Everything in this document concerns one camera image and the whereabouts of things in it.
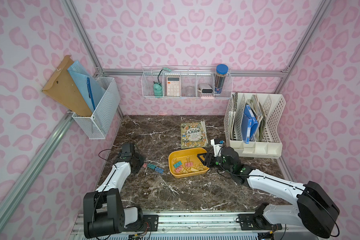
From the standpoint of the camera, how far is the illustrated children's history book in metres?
1.04

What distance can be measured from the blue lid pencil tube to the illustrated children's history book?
1.01 feet

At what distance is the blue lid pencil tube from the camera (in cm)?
85
